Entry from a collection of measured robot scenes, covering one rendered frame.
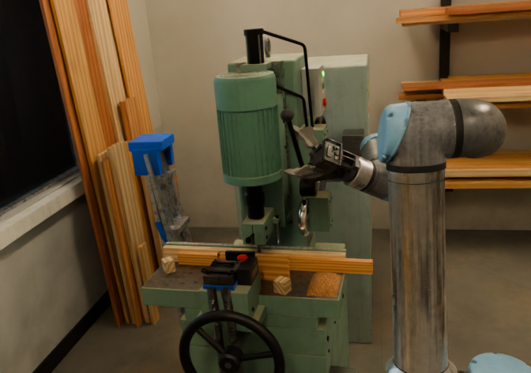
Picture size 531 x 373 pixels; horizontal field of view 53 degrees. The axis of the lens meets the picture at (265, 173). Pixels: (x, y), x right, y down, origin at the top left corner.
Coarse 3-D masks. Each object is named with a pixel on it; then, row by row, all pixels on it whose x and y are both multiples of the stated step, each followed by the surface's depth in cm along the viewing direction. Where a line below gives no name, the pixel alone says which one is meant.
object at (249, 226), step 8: (264, 208) 170; (272, 208) 170; (272, 216) 168; (248, 224) 159; (256, 224) 159; (264, 224) 159; (272, 224) 168; (248, 232) 160; (256, 232) 159; (264, 232) 159; (256, 240) 160; (264, 240) 160
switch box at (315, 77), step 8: (304, 72) 173; (312, 72) 172; (320, 72) 174; (304, 80) 174; (312, 80) 173; (320, 80) 174; (304, 88) 175; (312, 88) 174; (320, 88) 174; (304, 96) 176; (312, 96) 175; (320, 96) 175; (312, 104) 176; (320, 104) 175; (320, 112) 176
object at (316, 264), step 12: (180, 252) 174; (192, 252) 173; (204, 252) 173; (180, 264) 174; (192, 264) 173; (204, 264) 172; (300, 264) 164; (312, 264) 163; (324, 264) 162; (336, 264) 161; (348, 264) 160; (360, 264) 159; (372, 264) 158
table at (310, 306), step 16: (160, 272) 170; (176, 272) 170; (192, 272) 169; (304, 272) 163; (144, 288) 162; (160, 288) 160; (176, 288) 159; (192, 288) 159; (272, 288) 155; (304, 288) 154; (144, 304) 164; (160, 304) 162; (176, 304) 160; (192, 304) 159; (272, 304) 152; (288, 304) 151; (304, 304) 150; (320, 304) 148; (336, 304) 147
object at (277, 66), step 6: (282, 60) 164; (276, 66) 164; (282, 66) 164; (276, 72) 165; (282, 72) 164; (276, 78) 165; (282, 78) 165; (282, 84) 165; (288, 150) 173; (288, 156) 173; (288, 162) 173; (288, 180) 175; (288, 186) 176; (288, 222) 180
